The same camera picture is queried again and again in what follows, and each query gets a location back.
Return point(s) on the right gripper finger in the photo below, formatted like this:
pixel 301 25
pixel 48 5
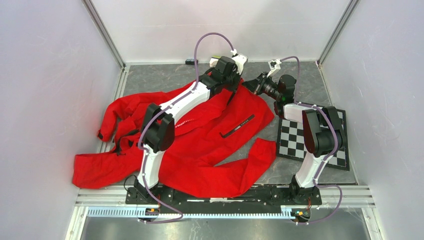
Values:
pixel 260 79
pixel 255 88

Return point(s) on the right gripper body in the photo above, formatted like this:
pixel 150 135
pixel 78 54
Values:
pixel 271 88

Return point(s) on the red jacket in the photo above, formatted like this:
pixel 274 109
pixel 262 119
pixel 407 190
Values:
pixel 216 152

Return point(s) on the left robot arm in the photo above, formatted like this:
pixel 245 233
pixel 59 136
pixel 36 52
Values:
pixel 158 127

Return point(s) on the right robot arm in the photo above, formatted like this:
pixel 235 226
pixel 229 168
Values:
pixel 304 182

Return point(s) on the black white checkerboard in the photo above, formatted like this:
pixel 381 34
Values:
pixel 316 134

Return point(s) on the small black box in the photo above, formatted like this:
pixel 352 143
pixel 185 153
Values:
pixel 191 61

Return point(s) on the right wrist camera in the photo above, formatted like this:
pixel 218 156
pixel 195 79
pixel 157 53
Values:
pixel 274 66

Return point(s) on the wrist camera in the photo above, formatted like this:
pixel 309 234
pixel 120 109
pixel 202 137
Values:
pixel 240 60
pixel 274 66

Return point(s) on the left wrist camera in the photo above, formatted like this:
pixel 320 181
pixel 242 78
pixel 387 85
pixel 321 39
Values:
pixel 240 60

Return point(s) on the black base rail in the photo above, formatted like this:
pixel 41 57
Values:
pixel 262 201

